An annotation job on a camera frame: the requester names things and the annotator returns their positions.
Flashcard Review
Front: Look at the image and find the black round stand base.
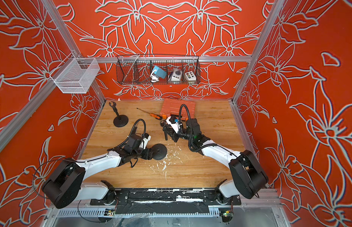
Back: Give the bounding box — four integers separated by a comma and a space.
113, 115, 129, 128

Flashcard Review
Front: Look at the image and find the black microphone stand pole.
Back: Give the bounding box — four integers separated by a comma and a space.
109, 101, 121, 120

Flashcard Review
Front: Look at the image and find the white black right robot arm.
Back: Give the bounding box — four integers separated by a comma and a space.
160, 116, 269, 200

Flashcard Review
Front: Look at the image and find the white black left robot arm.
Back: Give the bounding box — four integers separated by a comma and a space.
42, 134, 165, 209

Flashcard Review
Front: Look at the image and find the orange plastic tool case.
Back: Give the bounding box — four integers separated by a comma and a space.
160, 98, 196, 119

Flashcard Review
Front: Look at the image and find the white box with dial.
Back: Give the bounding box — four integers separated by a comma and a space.
168, 68, 183, 82

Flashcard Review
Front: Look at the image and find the white box with buttons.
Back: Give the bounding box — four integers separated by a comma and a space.
184, 71, 197, 84

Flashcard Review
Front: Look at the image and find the blue white device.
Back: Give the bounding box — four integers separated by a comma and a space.
150, 66, 167, 83

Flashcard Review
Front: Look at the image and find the orange black handled screwdriver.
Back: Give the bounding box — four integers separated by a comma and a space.
137, 108, 163, 120

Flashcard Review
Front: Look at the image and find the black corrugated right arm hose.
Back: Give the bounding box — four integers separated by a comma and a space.
178, 103, 219, 153

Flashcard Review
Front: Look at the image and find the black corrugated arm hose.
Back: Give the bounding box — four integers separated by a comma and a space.
178, 103, 219, 153
127, 118, 147, 140

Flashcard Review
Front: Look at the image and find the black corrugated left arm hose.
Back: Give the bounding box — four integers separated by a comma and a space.
127, 118, 147, 140

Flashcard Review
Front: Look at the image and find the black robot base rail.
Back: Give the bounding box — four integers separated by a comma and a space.
90, 188, 241, 213

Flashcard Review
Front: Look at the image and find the white slotted cable duct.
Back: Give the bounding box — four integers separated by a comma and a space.
56, 208, 220, 218

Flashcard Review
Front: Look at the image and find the black wire wall basket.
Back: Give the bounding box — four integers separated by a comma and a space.
116, 54, 201, 85

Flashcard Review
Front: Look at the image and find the clear plastic wall bin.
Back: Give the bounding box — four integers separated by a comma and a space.
50, 58, 100, 94

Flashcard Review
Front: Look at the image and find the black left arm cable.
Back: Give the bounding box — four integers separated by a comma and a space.
32, 153, 114, 199

